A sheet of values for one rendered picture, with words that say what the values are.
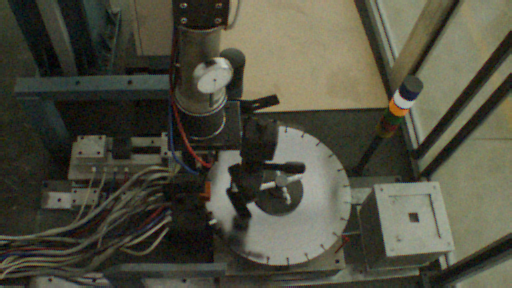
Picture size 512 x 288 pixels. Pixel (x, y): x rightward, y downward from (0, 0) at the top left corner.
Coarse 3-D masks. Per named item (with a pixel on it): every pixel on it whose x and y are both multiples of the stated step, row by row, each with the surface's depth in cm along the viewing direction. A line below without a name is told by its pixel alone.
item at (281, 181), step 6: (276, 174) 94; (300, 174) 94; (276, 180) 92; (282, 180) 93; (288, 180) 93; (294, 180) 94; (264, 186) 92; (270, 186) 92; (276, 186) 92; (282, 186) 92; (282, 192) 92; (288, 198) 91
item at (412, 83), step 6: (408, 78) 90; (414, 78) 90; (402, 84) 90; (408, 84) 89; (414, 84) 89; (420, 84) 90; (402, 90) 90; (408, 90) 89; (414, 90) 89; (420, 90) 89; (402, 96) 91; (408, 96) 90; (414, 96) 90
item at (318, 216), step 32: (288, 128) 105; (224, 160) 100; (288, 160) 101; (320, 160) 102; (224, 192) 96; (320, 192) 98; (224, 224) 92; (256, 224) 93; (288, 224) 94; (320, 224) 94; (256, 256) 89; (288, 256) 90
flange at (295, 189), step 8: (264, 176) 97; (272, 176) 98; (288, 176) 98; (288, 184) 95; (296, 184) 97; (256, 192) 96; (264, 192) 96; (272, 192) 94; (280, 192) 94; (288, 192) 95; (296, 192) 96; (256, 200) 95; (264, 200) 95; (272, 200) 95; (280, 200) 95; (296, 200) 95; (264, 208) 94; (272, 208) 94; (280, 208) 94; (288, 208) 94
